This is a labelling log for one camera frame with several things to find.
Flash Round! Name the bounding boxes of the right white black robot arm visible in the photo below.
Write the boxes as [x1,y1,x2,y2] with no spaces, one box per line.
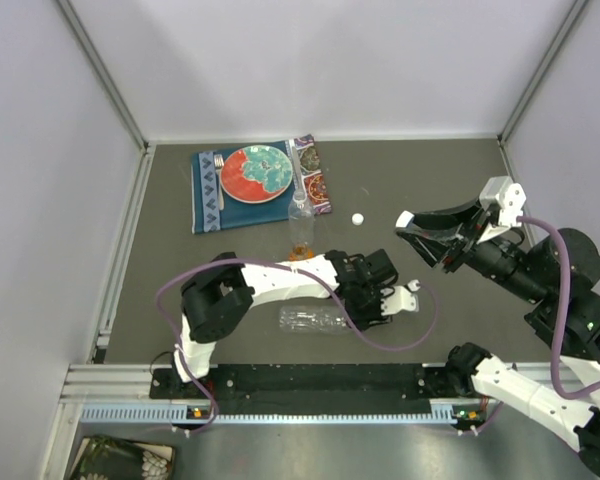
[394,199,600,478]

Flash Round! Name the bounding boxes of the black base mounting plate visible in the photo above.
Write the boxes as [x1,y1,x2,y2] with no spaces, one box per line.
[149,362,491,415]

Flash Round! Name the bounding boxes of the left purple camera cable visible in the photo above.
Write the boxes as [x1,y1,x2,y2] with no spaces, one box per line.
[155,257,439,435]

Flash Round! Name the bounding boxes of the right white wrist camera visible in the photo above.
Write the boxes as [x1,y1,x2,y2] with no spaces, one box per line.
[478,176,526,243]

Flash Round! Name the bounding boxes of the aluminium frame rail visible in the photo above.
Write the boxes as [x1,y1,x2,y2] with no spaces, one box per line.
[61,362,583,401]

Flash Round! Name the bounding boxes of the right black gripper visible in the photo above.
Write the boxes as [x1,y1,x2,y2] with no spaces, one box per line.
[394,195,546,302]

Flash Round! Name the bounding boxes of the silver fork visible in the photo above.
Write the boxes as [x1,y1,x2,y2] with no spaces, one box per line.
[214,153,225,211]

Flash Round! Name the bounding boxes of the grey slotted cable duct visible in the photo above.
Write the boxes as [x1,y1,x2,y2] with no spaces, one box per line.
[80,403,484,426]

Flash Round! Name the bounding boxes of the colourful mandala napkin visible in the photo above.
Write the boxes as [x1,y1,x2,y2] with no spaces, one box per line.
[286,134,332,215]

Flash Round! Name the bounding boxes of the orange bottle cap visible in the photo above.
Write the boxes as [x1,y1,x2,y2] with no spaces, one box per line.
[395,210,415,229]

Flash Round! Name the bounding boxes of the clear bottle orange base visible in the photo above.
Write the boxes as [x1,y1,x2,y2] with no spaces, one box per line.
[288,189,315,261]

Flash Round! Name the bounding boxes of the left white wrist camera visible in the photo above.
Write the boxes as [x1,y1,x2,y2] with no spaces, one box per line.
[380,280,421,316]

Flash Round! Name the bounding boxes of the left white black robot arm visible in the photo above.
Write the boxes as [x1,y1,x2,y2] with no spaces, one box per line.
[171,249,417,397]

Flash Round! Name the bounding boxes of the white bottle cap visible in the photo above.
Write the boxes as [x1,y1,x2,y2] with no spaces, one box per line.
[351,213,364,225]

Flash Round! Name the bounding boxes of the silver knife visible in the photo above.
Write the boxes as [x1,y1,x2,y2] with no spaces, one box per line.
[289,139,306,203]

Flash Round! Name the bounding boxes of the blue patterned placemat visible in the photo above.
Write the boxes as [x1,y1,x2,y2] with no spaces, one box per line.
[189,140,331,235]

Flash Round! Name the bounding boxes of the red teal patterned plate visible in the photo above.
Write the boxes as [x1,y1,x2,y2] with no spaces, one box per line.
[221,145,293,204]

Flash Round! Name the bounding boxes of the floral patterned box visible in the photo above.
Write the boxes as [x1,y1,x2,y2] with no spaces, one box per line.
[67,435,176,480]

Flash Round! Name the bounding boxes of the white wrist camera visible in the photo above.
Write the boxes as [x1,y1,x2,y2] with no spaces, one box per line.
[380,280,421,316]
[478,176,526,243]

